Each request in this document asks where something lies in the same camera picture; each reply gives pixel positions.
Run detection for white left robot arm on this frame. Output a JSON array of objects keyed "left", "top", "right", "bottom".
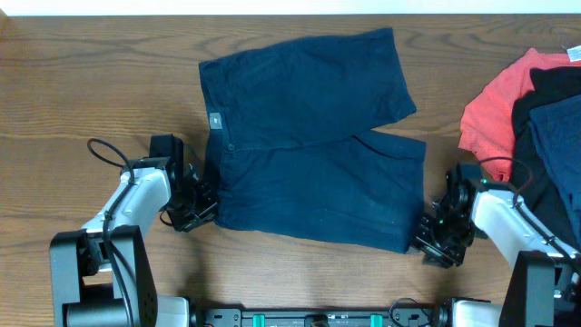
[{"left": 49, "top": 156, "right": 217, "bottom": 327}]

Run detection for white garment tag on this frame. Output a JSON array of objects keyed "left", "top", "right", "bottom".
[{"left": 566, "top": 45, "right": 581, "bottom": 62}]

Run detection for dark blue shorts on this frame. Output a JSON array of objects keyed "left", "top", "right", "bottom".
[{"left": 199, "top": 28, "right": 426, "bottom": 253}]

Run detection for black garment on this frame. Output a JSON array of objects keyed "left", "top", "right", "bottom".
[{"left": 509, "top": 67, "right": 580, "bottom": 250}]

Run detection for blue folded garment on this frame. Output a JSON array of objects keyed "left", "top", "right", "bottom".
[{"left": 529, "top": 95, "right": 580, "bottom": 243}]

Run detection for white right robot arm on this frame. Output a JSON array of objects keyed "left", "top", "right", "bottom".
[{"left": 412, "top": 163, "right": 580, "bottom": 327}]

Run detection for red garment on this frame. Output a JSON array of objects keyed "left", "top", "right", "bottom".
[{"left": 458, "top": 48, "right": 580, "bottom": 182}]

